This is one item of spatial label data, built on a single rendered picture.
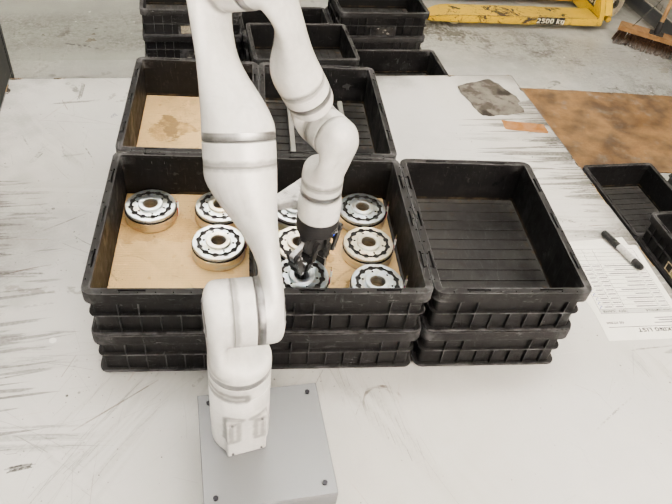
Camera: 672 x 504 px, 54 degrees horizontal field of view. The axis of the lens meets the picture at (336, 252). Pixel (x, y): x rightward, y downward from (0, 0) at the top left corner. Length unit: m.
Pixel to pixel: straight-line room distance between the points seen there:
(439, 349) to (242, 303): 0.57
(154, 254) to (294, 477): 0.53
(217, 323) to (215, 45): 0.34
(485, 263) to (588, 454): 0.41
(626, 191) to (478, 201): 1.34
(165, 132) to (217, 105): 0.87
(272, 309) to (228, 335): 0.06
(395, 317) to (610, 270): 0.68
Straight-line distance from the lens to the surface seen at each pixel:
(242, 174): 0.80
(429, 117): 2.07
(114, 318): 1.20
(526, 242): 1.49
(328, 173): 1.04
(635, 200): 2.80
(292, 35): 0.86
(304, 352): 1.26
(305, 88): 0.92
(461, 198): 1.55
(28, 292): 1.50
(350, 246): 1.32
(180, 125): 1.69
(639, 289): 1.71
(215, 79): 0.81
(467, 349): 1.33
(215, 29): 0.83
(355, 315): 1.20
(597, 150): 3.55
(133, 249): 1.35
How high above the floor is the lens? 1.76
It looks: 44 degrees down
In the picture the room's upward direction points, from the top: 8 degrees clockwise
